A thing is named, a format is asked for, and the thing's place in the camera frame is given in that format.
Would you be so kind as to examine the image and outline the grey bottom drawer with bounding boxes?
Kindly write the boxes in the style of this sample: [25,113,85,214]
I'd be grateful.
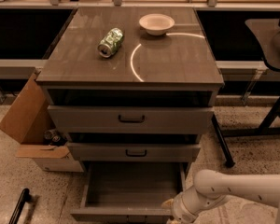
[71,161,186,224]

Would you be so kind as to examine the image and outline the grey drawer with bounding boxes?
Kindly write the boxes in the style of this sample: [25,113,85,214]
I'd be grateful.
[67,143,200,162]
[48,89,214,134]
[71,161,186,224]

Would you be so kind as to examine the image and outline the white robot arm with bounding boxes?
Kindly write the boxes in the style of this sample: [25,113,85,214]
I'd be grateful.
[161,170,280,224]

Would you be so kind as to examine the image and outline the grey middle drawer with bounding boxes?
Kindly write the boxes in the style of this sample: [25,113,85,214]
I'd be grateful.
[67,143,200,162]

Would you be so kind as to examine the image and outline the grey drawer cabinet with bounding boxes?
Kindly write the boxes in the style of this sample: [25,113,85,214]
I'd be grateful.
[35,6,225,173]

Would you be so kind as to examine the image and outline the grey top drawer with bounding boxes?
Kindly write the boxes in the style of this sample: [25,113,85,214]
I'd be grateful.
[48,89,214,134]

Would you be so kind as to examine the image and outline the cans inside cardboard box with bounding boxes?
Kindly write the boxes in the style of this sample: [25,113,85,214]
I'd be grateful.
[44,129,65,146]

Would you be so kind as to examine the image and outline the black bar lower left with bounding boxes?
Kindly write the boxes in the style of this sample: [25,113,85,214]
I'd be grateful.
[8,188,31,224]

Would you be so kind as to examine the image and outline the brown cardboard box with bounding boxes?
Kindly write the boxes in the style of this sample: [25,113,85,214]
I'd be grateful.
[0,74,84,172]

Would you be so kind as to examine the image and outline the crushed green soda can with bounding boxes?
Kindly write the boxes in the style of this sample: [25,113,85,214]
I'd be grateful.
[97,28,124,58]

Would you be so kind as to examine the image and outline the white bowl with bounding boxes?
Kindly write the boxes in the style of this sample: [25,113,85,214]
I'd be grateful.
[139,14,175,35]

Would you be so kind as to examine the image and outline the dark side table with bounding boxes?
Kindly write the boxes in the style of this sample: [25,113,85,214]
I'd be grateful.
[245,17,280,72]

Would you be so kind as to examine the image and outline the black table leg frame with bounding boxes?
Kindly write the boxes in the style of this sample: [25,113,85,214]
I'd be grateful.
[212,97,280,168]

